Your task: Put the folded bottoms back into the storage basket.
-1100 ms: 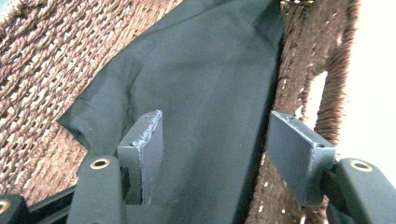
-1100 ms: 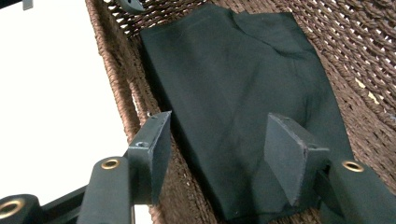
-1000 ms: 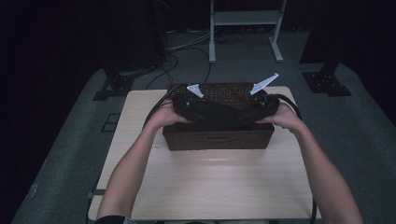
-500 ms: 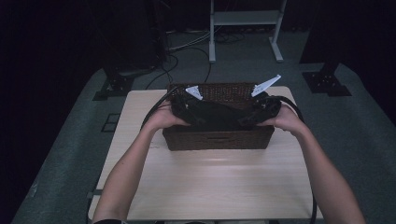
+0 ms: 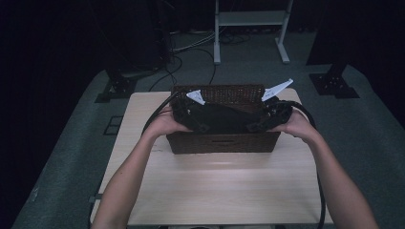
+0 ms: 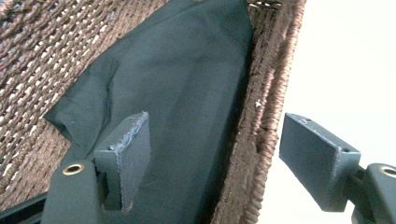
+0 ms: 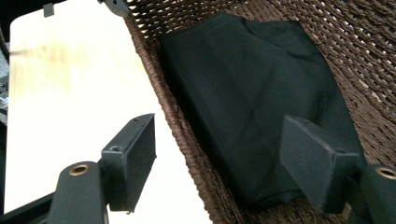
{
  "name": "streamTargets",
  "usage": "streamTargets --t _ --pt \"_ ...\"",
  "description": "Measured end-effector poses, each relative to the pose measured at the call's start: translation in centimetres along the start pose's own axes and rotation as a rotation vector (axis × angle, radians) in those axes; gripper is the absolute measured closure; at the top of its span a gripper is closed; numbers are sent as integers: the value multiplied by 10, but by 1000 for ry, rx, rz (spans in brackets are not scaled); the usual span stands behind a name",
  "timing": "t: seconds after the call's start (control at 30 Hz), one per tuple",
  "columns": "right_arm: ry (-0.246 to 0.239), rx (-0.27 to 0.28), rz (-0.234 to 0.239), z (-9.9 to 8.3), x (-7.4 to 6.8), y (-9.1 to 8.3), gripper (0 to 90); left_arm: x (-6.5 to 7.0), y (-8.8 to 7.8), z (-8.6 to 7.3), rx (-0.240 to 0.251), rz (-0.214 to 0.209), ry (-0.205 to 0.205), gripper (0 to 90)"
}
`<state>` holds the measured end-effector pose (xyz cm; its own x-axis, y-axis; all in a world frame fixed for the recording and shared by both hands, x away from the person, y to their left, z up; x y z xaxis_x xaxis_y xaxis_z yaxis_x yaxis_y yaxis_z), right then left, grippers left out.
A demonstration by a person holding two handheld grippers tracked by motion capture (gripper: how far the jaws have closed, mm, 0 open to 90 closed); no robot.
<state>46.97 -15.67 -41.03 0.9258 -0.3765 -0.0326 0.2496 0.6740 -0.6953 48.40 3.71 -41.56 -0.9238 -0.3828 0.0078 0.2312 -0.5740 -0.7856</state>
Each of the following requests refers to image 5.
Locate white metal desk frame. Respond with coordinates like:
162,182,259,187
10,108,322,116
213,0,294,66

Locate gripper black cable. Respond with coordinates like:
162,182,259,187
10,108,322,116
279,99,327,229
141,91,180,135

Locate grey floor cables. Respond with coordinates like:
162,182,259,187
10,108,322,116
170,29,218,53

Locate black floor cable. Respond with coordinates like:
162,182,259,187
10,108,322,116
148,54,184,93
173,47,218,86

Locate person's left hand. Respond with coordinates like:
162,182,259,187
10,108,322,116
144,104,194,139

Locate black cloth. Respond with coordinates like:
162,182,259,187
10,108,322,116
187,102,271,135

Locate black metal stand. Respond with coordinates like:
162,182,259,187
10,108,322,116
94,65,160,104
309,61,361,99

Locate dark floor outlet cover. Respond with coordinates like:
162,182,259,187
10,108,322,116
102,115,124,136

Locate tangled black cable bundle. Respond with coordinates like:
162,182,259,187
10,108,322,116
219,31,252,46

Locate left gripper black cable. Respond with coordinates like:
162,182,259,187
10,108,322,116
141,91,180,135

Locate person's right hand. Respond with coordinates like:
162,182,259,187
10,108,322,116
266,109,321,144

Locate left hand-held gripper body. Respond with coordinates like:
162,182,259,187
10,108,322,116
171,89,206,132

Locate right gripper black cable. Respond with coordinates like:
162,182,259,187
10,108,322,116
279,99,327,229

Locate brown wicker basket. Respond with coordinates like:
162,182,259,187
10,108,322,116
165,84,282,156

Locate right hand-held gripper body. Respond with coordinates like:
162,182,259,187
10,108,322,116
261,78,294,130

